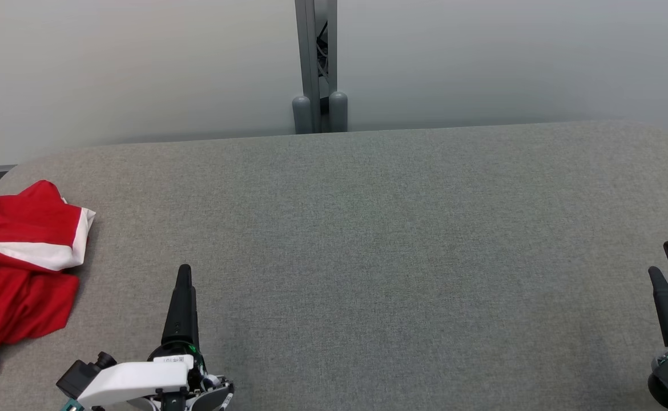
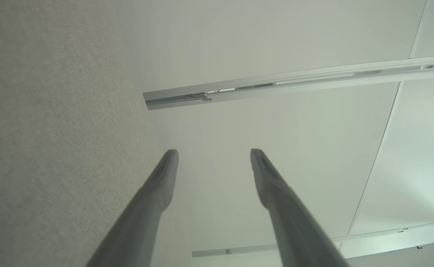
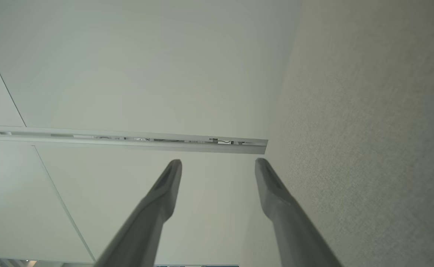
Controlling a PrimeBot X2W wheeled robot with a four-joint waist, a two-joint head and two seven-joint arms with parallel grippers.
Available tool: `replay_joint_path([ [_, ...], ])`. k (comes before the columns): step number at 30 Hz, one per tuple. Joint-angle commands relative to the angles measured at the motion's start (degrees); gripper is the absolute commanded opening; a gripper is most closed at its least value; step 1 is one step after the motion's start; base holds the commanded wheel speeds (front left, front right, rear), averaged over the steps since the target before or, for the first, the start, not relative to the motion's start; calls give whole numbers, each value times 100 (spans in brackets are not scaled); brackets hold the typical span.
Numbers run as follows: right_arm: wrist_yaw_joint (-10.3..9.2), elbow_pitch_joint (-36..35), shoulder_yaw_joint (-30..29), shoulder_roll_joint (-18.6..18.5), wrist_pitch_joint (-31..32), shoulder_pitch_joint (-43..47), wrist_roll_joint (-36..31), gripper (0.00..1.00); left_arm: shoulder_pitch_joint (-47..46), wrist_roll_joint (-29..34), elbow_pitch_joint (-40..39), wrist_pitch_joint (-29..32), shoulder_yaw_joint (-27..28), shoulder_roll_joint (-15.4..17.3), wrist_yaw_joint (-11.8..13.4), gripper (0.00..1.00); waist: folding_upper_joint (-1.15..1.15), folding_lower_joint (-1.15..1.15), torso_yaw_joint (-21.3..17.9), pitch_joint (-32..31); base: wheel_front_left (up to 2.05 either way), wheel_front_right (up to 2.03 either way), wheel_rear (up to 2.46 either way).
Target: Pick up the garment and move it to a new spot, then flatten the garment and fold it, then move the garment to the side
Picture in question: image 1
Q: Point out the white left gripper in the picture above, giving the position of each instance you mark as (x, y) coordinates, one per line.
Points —
(134, 379)

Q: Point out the red shorts with white stripe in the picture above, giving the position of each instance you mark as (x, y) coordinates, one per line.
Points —
(20, 285)

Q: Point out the grey fabric sofa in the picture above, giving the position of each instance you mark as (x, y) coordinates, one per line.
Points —
(368, 257)

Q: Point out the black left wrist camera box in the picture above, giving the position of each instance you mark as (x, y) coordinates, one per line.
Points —
(83, 374)

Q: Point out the grey double partition post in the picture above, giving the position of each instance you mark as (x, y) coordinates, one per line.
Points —
(311, 57)

